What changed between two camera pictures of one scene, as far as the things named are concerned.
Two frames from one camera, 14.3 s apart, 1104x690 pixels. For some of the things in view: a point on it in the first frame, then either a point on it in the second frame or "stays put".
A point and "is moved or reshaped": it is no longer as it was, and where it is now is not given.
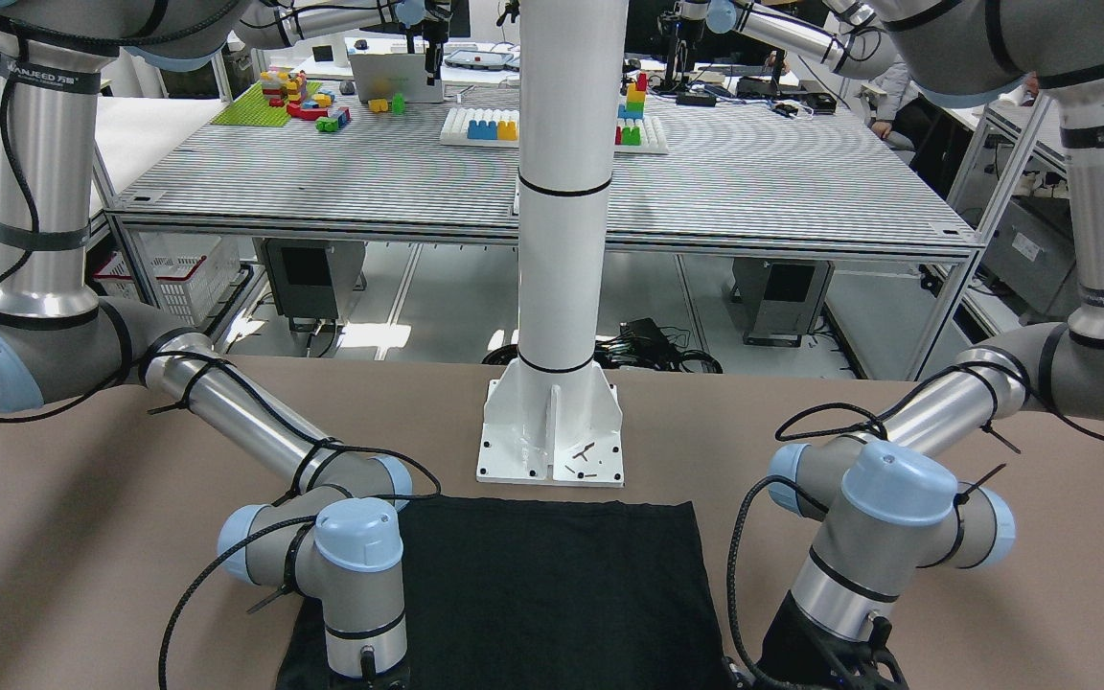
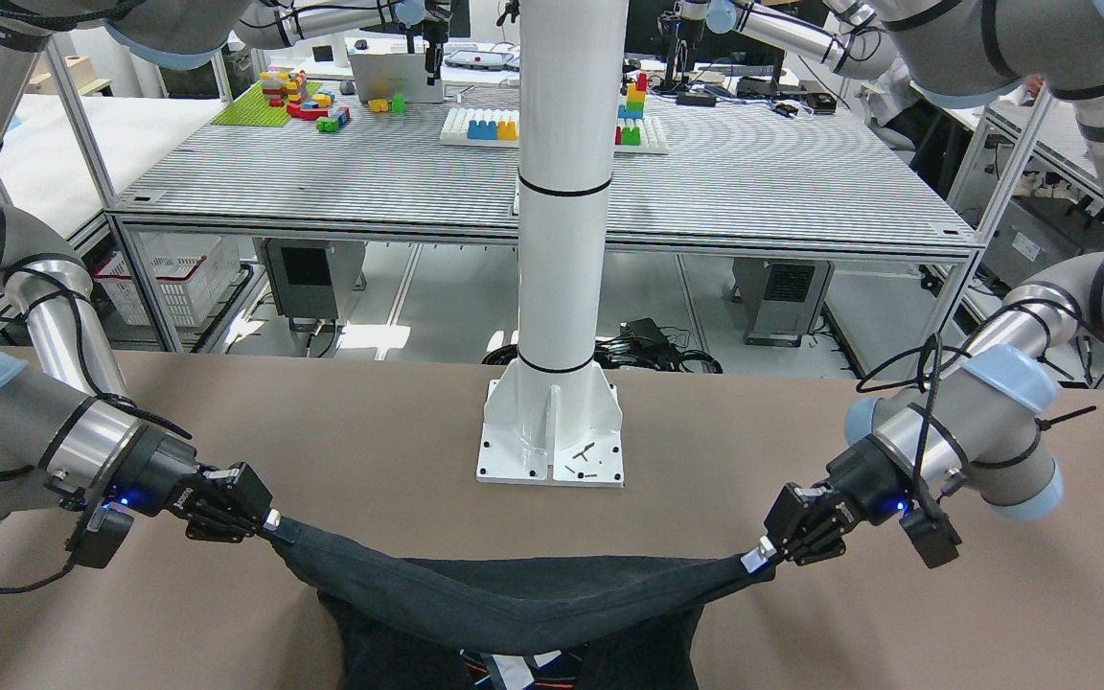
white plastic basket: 188,273 stays put
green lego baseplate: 252,108 stays put
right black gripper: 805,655 to 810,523
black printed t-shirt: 597,594 is moved or reshaped
